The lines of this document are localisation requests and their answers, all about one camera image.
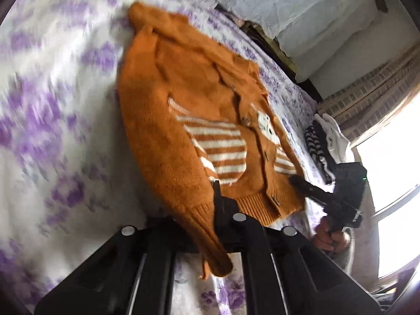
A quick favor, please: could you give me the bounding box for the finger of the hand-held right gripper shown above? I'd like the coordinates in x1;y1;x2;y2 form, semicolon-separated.
289;175;335;209

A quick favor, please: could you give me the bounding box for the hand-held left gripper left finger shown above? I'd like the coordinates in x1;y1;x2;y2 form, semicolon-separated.
34;216;201;315

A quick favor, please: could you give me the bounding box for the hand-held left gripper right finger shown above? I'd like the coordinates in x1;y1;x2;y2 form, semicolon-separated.
213;180;383;315

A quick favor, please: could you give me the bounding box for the orange knit cardigan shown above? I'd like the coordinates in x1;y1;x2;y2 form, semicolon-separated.
117;2;306;280

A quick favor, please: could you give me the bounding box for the person's right hand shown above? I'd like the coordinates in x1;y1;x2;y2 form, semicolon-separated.
313;218;350;253

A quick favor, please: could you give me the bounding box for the black white striped garment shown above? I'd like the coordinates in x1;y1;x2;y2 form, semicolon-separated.
303;120;337;184

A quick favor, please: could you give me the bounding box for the window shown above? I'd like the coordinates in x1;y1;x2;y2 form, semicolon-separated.
351;98;420;279

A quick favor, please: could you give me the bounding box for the brick pattern curtain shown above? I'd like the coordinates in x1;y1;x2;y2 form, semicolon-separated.
317;44;420;145

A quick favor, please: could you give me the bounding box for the brown woven mat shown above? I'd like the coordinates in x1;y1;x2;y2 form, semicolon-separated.
243;20;299;82

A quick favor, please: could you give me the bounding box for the white lace cover cloth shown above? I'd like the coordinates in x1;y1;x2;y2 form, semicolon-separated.
197;0;383;60

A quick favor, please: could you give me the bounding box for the purple floral bedsheet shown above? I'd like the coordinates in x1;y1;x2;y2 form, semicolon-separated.
0;0;355;315

